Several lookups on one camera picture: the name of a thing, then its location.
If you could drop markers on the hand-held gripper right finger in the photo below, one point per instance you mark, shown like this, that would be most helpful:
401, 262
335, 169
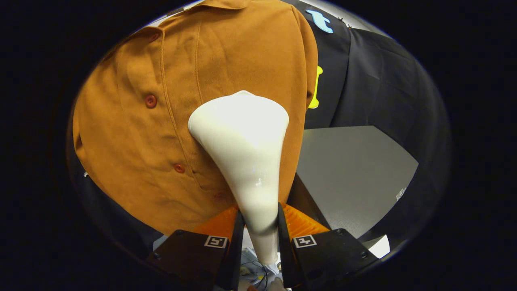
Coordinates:
327, 254

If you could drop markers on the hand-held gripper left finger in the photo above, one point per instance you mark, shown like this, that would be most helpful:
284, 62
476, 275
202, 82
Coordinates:
194, 258

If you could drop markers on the white garment steamer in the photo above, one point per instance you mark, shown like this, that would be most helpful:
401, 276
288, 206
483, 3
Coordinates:
246, 141

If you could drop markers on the brown button-up shirt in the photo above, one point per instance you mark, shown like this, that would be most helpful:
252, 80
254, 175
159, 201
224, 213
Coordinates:
226, 52

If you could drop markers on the black backdrop cloth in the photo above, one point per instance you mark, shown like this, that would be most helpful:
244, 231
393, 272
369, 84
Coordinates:
383, 81

